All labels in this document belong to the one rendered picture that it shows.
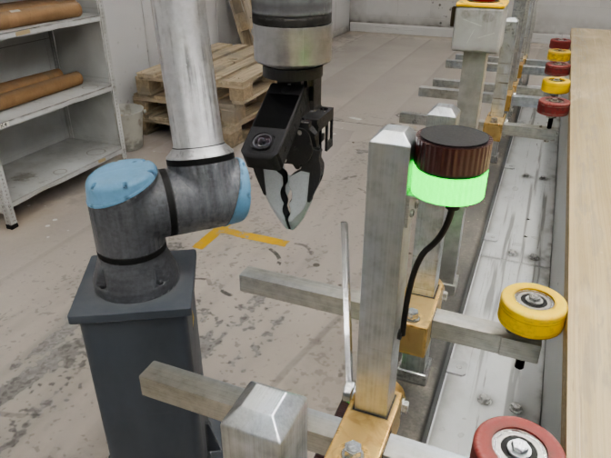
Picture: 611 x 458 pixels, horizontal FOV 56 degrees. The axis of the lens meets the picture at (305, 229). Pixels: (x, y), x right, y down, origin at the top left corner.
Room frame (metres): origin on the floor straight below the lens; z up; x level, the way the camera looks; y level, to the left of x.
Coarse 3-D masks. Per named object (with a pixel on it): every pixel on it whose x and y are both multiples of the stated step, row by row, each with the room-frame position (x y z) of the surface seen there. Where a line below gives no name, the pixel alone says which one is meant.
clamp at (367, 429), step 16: (352, 400) 0.45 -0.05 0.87; (400, 400) 0.46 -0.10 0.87; (352, 416) 0.43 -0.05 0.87; (368, 416) 0.43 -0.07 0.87; (336, 432) 0.41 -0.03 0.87; (352, 432) 0.41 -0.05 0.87; (368, 432) 0.41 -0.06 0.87; (384, 432) 0.41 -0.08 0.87; (336, 448) 0.39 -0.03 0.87; (368, 448) 0.39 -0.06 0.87; (384, 448) 0.40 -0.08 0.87
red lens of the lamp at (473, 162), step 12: (420, 132) 0.45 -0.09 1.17; (420, 144) 0.42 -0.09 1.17; (432, 144) 0.42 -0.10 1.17; (492, 144) 0.42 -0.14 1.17; (420, 156) 0.42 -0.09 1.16; (432, 156) 0.41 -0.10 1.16; (444, 156) 0.41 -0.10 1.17; (456, 156) 0.40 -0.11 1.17; (468, 156) 0.40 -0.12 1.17; (480, 156) 0.41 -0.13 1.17; (420, 168) 0.42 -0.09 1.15; (432, 168) 0.41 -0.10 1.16; (444, 168) 0.41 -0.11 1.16; (456, 168) 0.40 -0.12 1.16; (468, 168) 0.40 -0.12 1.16; (480, 168) 0.41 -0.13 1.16
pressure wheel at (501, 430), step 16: (496, 416) 0.40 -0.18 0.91; (512, 416) 0.40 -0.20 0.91; (480, 432) 0.38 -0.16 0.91; (496, 432) 0.38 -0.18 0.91; (512, 432) 0.38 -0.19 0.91; (528, 432) 0.38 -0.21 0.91; (544, 432) 0.38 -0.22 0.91; (480, 448) 0.36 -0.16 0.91; (496, 448) 0.36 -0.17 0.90; (512, 448) 0.36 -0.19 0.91; (528, 448) 0.36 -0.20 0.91; (544, 448) 0.36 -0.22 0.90; (560, 448) 0.36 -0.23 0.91
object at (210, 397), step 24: (144, 384) 0.50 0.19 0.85; (168, 384) 0.49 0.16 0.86; (192, 384) 0.49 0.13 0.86; (216, 384) 0.49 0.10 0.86; (192, 408) 0.48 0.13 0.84; (216, 408) 0.46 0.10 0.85; (312, 432) 0.42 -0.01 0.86; (384, 456) 0.39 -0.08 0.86; (408, 456) 0.39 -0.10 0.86; (432, 456) 0.39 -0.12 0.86; (456, 456) 0.39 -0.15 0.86
